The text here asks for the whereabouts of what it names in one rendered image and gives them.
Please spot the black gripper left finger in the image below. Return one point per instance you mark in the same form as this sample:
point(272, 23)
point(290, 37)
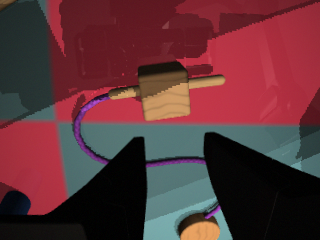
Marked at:
point(110, 207)

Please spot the wooden stick with purple string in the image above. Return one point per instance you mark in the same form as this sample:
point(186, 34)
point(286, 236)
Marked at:
point(125, 93)

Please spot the round wooden button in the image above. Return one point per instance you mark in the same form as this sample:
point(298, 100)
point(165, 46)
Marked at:
point(196, 227)

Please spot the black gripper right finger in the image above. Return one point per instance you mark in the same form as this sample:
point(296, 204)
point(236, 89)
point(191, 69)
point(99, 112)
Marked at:
point(261, 198)

